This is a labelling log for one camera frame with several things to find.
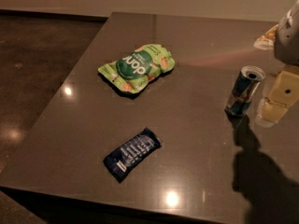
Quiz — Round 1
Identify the green rice chip bag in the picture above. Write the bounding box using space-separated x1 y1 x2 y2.
98 44 176 94

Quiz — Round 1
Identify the blue silver energy drink can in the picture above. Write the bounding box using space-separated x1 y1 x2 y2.
225 65 265 117

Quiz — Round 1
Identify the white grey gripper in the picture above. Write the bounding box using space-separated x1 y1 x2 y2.
255 0 299 128

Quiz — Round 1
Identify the dark blue snack wrapper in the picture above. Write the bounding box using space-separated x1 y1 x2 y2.
103 128 162 183

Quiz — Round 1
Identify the pale snack packet at edge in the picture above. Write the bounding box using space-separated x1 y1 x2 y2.
253 24 278 50

